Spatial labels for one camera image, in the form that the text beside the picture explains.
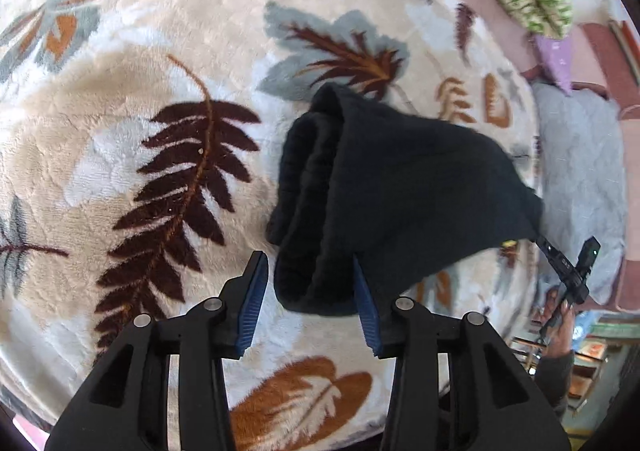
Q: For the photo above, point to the black pants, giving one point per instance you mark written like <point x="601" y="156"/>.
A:
<point x="400" y="181"/>

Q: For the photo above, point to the purple pillow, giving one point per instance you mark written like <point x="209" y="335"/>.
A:
<point x="557" y="61"/>

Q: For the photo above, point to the grey quilted blanket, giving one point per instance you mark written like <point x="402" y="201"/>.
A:
<point x="580" y="166"/>

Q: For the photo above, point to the person's right hand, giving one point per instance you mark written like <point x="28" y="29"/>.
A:
<point x="562" y="326"/>

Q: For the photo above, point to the person's right forearm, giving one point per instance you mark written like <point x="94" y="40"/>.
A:
<point x="552" y="381"/>

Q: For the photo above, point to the leaf print plush blanket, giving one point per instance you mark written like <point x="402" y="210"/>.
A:
<point x="150" y="81"/>

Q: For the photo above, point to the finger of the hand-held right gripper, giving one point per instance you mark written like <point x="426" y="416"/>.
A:
<point x="550" y="250"/>

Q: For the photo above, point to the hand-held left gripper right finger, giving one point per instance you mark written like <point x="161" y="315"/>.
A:
<point x="369" y="318"/>

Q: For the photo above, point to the stack of books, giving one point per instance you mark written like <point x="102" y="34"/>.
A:
<point x="625" y="48"/>

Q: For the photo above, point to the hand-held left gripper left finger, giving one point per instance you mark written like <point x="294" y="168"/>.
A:
<point x="252" y="298"/>

